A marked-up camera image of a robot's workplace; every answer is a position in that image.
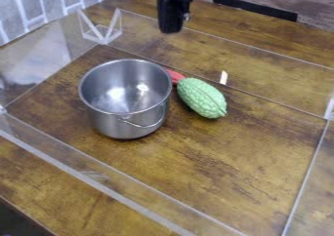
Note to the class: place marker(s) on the stainless steel pot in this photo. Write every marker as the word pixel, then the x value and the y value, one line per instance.
pixel 126 96

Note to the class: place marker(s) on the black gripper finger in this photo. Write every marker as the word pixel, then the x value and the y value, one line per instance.
pixel 170 15
pixel 186 12

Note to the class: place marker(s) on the black wall strip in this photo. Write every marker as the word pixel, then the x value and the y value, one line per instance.
pixel 259 9

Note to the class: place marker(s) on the pink spoon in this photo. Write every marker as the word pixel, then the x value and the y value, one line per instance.
pixel 175 76

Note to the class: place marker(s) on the green bitter gourd toy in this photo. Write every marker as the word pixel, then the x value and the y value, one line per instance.
pixel 202 98

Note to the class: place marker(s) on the clear acrylic enclosure wall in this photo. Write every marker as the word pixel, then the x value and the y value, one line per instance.
pixel 246 175

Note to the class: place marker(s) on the clear acrylic corner bracket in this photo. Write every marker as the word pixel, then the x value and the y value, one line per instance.
pixel 98 33

